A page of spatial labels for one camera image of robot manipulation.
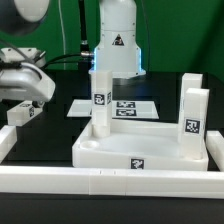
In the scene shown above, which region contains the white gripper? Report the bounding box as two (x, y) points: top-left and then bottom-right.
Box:
(0, 47), (55, 108)

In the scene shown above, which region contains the white desk top tray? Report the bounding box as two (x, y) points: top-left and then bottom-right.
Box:
(72, 119), (209, 171)

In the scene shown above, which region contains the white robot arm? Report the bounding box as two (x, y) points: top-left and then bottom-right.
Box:
(0, 0), (145, 105)

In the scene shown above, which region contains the white marker base plate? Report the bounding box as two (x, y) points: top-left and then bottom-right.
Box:
(67, 99), (159, 119)

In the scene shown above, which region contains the white left fence wall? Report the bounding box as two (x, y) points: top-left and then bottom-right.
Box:
(0, 125), (17, 164)

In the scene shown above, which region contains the white fence wall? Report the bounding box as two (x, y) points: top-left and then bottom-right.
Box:
(0, 166), (224, 199)
(0, 125), (17, 164)
(206, 131), (224, 172)

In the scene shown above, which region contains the black cable with connector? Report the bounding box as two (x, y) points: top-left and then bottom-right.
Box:
(41, 50), (96, 71)

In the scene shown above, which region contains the black vertical cable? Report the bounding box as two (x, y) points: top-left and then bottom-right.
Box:
(78, 0), (90, 53)

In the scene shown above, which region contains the white front fence wall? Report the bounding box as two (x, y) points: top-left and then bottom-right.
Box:
(0, 166), (224, 199)

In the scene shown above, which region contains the white thin cable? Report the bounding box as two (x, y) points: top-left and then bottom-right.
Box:
(58, 0), (67, 71)

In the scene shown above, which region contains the white right fence wall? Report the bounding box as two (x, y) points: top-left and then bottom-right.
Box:
(206, 131), (224, 172)

